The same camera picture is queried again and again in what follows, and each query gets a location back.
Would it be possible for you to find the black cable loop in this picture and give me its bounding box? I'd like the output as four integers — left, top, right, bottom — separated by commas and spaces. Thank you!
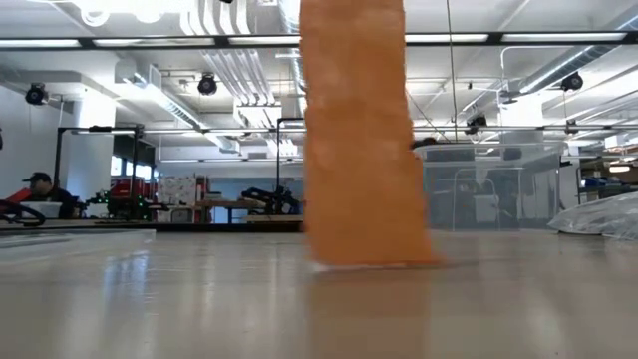
0, 198, 49, 228

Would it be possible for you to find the red tool box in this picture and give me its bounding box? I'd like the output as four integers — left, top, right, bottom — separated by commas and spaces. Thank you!
109, 177, 159, 200

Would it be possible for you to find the thin hanging cable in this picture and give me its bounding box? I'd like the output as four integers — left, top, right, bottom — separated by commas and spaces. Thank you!
445, 0, 459, 144

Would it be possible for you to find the black ceiling-mounted camera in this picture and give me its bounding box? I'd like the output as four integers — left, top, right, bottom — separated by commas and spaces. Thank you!
560, 71, 584, 93
24, 82, 50, 107
196, 72, 219, 97

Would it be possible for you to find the wooden workbench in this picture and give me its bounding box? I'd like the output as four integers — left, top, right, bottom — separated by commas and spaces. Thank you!
193, 197, 268, 224

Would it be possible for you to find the orange elastic bandage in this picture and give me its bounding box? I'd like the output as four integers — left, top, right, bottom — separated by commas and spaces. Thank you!
298, 0, 443, 270

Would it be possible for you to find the black workstation frame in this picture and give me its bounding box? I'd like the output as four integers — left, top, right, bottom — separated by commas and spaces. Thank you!
53, 124, 147, 220
274, 117, 305, 200

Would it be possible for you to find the clear plastic bin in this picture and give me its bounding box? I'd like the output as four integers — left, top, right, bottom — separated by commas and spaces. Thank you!
412, 141, 569, 233

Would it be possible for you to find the white box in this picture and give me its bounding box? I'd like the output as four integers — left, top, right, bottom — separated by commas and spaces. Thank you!
22, 200, 64, 219

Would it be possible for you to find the person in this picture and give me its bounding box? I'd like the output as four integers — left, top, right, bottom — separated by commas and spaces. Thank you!
18, 172, 80, 220

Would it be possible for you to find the clear plastic bag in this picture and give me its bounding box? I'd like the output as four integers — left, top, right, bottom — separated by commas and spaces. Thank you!
546, 191, 638, 241

